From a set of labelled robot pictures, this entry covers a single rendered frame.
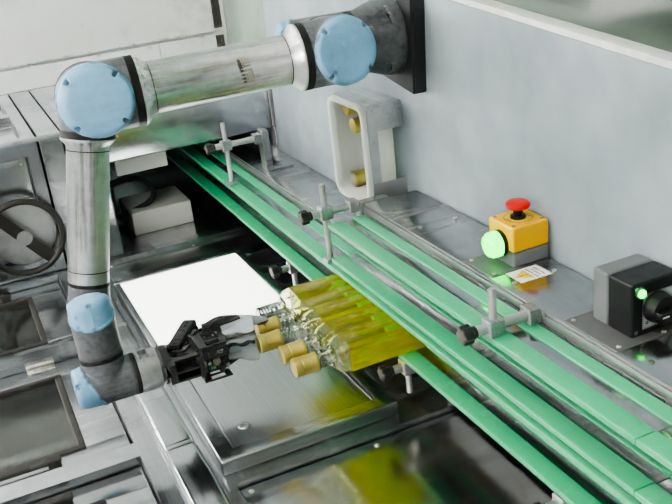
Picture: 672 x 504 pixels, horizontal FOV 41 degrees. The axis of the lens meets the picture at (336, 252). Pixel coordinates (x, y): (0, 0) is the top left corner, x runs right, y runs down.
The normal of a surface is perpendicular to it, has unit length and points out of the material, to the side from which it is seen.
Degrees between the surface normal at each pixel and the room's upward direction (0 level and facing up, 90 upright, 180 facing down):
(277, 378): 90
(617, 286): 0
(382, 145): 90
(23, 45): 90
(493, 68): 0
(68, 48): 90
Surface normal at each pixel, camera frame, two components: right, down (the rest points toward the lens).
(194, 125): 0.41, 0.31
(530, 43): -0.90, 0.25
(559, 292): -0.11, -0.92
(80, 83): 0.21, 0.30
